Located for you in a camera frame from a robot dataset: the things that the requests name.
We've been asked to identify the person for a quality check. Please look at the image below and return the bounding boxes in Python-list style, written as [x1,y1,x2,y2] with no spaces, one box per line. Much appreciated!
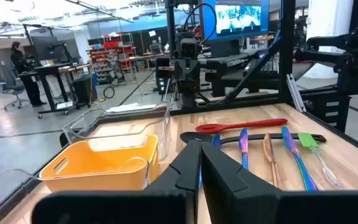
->
[10,41,48,108]

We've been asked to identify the silver aluminium extrusion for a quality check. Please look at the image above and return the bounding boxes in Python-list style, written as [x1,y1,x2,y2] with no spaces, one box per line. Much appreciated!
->
[286,73,307,113]

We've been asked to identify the black cable coil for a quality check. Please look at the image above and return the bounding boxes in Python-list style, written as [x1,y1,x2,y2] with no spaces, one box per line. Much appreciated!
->
[102,85,116,100]

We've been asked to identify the black right camera cable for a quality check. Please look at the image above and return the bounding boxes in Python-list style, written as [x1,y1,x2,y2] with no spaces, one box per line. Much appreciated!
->
[183,2,218,44]

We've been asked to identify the clear plastic bag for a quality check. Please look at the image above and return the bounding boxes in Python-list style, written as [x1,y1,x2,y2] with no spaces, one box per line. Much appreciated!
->
[106,102,158,113]

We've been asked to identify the green spatula clear handle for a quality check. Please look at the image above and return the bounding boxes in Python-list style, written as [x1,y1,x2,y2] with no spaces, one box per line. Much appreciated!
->
[297,132,344,190]

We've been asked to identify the shelf with red bins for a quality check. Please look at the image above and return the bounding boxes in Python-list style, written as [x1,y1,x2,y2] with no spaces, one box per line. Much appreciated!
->
[87,39,137,84]

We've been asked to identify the black drawer cabinet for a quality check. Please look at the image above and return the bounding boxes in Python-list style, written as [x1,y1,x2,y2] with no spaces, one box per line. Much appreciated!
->
[300,91,352,133]

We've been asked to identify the iridescent cutlery piece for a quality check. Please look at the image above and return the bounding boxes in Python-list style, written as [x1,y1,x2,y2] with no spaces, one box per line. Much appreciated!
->
[280,126,319,192]

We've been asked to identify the black desk monitor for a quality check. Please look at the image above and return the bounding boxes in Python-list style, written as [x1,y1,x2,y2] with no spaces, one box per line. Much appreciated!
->
[30,35,65,62]

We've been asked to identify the black vertical post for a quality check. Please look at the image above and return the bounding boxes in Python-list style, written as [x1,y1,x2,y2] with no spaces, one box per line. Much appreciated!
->
[165,0,177,62]

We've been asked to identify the black standing desk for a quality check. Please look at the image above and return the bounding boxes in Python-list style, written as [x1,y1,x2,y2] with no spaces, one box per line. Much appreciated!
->
[19,62,93,119]

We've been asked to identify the black keyboard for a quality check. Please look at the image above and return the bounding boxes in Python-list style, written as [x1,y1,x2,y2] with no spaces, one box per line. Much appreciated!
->
[242,57,281,78]

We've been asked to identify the orange plastic bin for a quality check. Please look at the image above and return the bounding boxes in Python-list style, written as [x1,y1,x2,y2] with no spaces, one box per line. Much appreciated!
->
[39,134,160,192]

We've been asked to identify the black floor bin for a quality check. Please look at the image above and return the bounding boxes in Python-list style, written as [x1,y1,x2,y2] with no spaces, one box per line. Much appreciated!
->
[72,76,98,108]

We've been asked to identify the large monitor blue screen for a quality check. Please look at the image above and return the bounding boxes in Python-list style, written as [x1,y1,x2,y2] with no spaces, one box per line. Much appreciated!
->
[202,0,270,41]

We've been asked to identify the grey office chair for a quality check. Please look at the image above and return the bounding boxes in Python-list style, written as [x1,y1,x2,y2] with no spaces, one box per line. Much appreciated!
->
[0,64,30,110]

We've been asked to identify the red silicone slotted spoon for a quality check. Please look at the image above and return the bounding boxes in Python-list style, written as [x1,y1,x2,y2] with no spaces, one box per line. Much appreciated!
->
[195,118,288,135]

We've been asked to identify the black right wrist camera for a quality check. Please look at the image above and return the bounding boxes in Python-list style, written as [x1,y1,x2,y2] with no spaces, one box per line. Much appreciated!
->
[178,37,202,60]

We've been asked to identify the black slotted spoon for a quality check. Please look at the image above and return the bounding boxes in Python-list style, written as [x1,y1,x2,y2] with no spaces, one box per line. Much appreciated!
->
[180,131,327,146]

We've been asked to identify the rose gold cutlery piece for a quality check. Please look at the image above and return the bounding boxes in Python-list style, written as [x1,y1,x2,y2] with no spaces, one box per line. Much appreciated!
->
[262,132,284,190]

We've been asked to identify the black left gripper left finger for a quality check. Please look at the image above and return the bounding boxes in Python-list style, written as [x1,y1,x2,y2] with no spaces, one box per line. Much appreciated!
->
[144,140,201,224]

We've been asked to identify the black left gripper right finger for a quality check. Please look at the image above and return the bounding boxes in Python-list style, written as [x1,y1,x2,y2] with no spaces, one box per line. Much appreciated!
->
[201,142,284,224]

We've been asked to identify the blue pens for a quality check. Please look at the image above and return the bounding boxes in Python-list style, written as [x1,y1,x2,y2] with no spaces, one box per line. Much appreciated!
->
[238,127,250,171]
[211,133,222,149]

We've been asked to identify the black articulated mount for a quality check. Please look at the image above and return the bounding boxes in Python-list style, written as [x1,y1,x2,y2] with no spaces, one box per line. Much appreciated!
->
[293,6,358,97]

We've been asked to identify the black operator desk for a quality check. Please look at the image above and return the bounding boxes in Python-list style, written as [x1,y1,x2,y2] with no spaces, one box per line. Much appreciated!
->
[197,51,281,97]

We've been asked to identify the black post with brace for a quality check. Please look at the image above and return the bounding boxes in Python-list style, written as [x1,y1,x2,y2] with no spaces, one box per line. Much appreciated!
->
[225,0,297,105]

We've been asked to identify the wooden workbench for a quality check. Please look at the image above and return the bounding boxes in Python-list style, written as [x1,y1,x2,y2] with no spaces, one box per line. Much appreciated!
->
[116,52,169,75]

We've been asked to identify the computer tower blue lights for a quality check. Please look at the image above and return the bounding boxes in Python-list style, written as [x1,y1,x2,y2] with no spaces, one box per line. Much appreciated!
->
[155,57,176,95]

